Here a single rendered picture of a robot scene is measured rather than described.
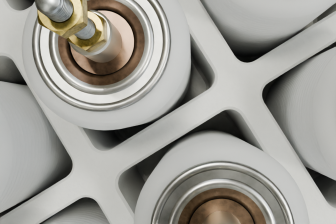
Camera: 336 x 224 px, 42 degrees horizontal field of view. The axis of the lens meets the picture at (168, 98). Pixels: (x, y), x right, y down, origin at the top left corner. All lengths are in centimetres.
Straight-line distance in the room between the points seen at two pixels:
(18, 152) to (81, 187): 6
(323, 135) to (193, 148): 7
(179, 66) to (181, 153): 5
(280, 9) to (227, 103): 9
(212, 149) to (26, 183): 13
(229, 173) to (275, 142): 8
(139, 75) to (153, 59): 1
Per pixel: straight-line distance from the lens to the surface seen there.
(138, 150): 31
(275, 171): 24
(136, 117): 24
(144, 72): 24
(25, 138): 29
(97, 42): 20
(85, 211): 36
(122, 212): 32
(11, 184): 28
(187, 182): 24
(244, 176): 24
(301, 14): 26
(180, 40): 24
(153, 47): 24
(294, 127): 30
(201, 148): 24
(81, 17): 17
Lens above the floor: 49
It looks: 86 degrees down
